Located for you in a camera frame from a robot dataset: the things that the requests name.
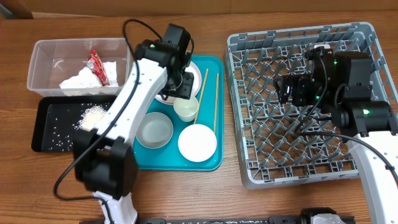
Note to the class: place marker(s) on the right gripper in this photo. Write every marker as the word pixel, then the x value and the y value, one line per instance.
pixel 298 84

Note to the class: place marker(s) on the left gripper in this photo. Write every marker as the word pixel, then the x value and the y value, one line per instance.
pixel 185 89

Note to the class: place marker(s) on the large white plate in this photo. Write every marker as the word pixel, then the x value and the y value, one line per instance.
pixel 196 84

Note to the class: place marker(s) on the white cup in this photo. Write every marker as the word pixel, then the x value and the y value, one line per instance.
pixel 186 109

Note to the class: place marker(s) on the wooden chopstick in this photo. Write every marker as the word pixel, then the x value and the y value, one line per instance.
pixel 201 94
pixel 216 103

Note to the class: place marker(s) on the grey bowl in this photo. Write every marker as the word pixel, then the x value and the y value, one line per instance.
pixel 155 130

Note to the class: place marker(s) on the white pink-rimmed bowl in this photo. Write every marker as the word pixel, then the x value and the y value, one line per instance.
pixel 197 143

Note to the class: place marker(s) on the red snack wrapper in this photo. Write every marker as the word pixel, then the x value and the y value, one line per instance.
pixel 96 66

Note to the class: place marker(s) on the white napkin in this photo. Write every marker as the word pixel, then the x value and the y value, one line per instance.
pixel 87 79

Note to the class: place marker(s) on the rice pile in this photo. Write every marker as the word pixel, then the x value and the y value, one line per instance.
pixel 90 117

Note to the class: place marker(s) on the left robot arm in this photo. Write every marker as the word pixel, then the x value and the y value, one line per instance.
pixel 103 157

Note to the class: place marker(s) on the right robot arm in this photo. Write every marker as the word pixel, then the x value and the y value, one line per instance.
pixel 339 84

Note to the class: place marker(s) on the grey dishwasher rack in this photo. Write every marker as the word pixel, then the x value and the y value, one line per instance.
pixel 270 153

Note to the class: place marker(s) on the teal serving tray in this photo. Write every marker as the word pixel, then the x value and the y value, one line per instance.
pixel 168 157

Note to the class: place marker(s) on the black plastic tray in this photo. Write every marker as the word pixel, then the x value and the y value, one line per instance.
pixel 39 128

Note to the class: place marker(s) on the clear plastic bin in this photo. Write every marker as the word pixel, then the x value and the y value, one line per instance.
pixel 54 61

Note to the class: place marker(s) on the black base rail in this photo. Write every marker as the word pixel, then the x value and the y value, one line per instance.
pixel 307 215

